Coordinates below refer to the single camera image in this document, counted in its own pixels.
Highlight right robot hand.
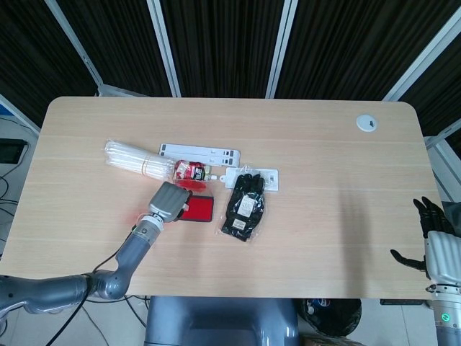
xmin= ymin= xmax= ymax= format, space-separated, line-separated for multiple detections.
xmin=390 ymin=196 xmax=461 ymax=285

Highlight black trash bin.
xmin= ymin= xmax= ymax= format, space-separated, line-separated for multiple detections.
xmin=299 ymin=298 xmax=363 ymax=339

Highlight dark grey robot torso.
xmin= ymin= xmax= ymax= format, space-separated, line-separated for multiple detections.
xmin=143 ymin=295 xmax=300 ymax=346

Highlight white partition post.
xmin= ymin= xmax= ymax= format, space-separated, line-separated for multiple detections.
xmin=146 ymin=0 xmax=182 ymax=98
xmin=382 ymin=16 xmax=461 ymax=102
xmin=45 ymin=0 xmax=105 ymax=95
xmin=265 ymin=0 xmax=299 ymax=99

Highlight white socket plate package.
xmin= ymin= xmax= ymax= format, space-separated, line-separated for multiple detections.
xmin=218 ymin=167 xmax=280 ymax=192

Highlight red ink pad black case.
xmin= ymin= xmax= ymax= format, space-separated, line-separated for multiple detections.
xmin=179 ymin=195 xmax=216 ymax=223

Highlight brown cardboard box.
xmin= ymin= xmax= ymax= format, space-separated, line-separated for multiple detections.
xmin=300 ymin=334 xmax=349 ymax=346

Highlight grey cable grommet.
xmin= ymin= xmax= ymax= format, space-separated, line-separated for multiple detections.
xmin=356 ymin=114 xmax=380 ymax=133

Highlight black gloves in plastic bag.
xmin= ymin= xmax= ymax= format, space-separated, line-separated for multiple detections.
xmin=215 ymin=164 xmax=269 ymax=245

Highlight black floor power strip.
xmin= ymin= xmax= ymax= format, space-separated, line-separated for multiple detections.
xmin=380 ymin=298 xmax=435 ymax=308

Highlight bundle of white straws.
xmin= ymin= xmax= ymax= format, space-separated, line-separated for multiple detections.
xmin=104 ymin=138 xmax=174 ymax=180

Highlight blue white board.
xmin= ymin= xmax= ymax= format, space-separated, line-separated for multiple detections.
xmin=0 ymin=94 xmax=41 ymax=136

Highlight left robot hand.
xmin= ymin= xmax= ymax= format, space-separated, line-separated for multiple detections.
xmin=146 ymin=181 xmax=192 ymax=223

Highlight red snack packet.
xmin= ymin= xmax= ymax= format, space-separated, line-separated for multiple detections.
xmin=174 ymin=160 xmax=212 ymax=181

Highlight long white flat box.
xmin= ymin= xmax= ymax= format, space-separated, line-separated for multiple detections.
xmin=159 ymin=143 xmax=241 ymax=168

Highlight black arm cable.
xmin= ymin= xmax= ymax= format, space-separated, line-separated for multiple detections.
xmin=46 ymin=225 xmax=138 ymax=346

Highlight black device with screen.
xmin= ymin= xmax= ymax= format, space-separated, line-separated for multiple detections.
xmin=0 ymin=138 xmax=29 ymax=165

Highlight clear box with red base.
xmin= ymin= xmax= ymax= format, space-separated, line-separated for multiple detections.
xmin=176 ymin=178 xmax=210 ymax=192

